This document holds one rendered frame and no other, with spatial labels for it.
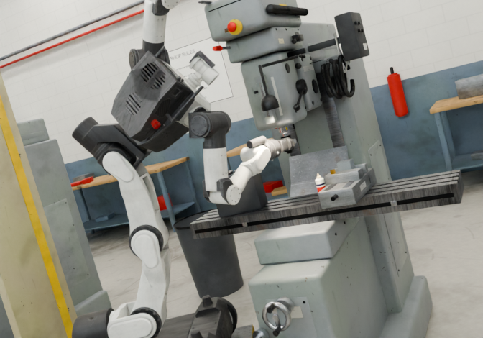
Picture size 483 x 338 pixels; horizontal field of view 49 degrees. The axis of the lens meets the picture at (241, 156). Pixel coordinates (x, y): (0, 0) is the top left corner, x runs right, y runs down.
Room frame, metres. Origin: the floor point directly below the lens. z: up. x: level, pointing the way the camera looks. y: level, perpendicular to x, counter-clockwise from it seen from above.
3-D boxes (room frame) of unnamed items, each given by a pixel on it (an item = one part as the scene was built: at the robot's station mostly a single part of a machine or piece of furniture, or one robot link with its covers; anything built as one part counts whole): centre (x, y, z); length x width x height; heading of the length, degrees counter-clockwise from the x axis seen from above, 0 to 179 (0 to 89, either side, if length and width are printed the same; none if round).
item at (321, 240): (2.40, -0.22, 0.81); 0.50 x 0.35 x 0.12; 153
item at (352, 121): (2.94, -0.50, 0.78); 0.50 x 0.47 x 1.56; 153
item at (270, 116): (2.30, -0.17, 1.44); 0.04 x 0.04 x 0.21; 63
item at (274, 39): (2.43, -0.24, 1.68); 0.34 x 0.24 x 0.10; 153
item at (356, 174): (2.24, -0.40, 1.04); 0.15 x 0.06 x 0.04; 60
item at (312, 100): (2.57, -0.31, 1.47); 0.24 x 0.19 x 0.26; 63
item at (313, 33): (2.84, -0.45, 1.66); 0.80 x 0.23 x 0.20; 153
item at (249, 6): (2.41, -0.22, 1.81); 0.47 x 0.26 x 0.16; 153
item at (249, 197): (2.53, 0.06, 1.05); 0.22 x 0.12 x 0.20; 71
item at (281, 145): (2.33, -0.16, 1.23); 0.13 x 0.12 x 0.10; 48
